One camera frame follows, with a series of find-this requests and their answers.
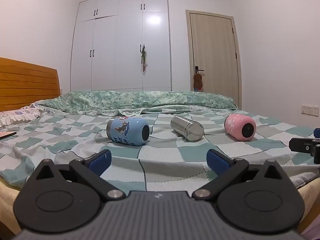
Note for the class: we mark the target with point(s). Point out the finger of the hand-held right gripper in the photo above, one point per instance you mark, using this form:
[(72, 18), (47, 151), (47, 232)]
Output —
[(302, 144), (317, 133)]

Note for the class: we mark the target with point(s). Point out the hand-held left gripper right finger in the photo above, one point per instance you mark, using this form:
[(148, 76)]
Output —
[(217, 162)]

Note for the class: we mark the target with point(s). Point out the ruffled floral pillow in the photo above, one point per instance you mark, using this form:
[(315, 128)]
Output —
[(17, 116)]

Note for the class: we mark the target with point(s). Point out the blue cartoon print cup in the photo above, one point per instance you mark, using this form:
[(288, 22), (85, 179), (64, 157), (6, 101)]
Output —
[(125, 130)]

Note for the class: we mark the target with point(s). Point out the pink paw print cup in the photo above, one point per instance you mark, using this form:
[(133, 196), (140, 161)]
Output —
[(236, 126)]

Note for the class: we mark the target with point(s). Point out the beige wooden door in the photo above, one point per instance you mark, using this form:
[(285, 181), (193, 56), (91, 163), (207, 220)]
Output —
[(212, 55)]

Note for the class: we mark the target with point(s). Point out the green floral quilt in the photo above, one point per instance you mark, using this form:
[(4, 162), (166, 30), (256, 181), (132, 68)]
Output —
[(137, 100)]

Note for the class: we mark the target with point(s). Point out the white wardrobe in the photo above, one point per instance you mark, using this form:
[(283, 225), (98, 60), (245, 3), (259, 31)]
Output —
[(120, 42)]

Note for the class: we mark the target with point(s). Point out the brown hanging pouch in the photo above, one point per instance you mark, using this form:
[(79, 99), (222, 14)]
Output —
[(198, 81)]

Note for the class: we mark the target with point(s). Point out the white wall socket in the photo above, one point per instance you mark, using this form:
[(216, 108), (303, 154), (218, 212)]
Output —
[(310, 110)]

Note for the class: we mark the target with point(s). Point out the green checked blanket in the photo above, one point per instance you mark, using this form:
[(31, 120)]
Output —
[(170, 152)]

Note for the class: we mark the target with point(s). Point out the green hanging ornament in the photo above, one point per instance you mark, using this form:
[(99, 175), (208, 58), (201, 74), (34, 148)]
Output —
[(143, 57)]

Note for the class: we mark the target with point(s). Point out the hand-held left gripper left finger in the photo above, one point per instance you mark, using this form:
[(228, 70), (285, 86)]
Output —
[(100, 162)]

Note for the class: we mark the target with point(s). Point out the wooden bed headboard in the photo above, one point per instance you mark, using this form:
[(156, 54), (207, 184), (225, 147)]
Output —
[(27, 87)]

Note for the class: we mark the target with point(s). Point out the stainless steel cup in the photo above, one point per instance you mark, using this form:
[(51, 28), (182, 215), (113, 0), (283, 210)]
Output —
[(186, 127)]

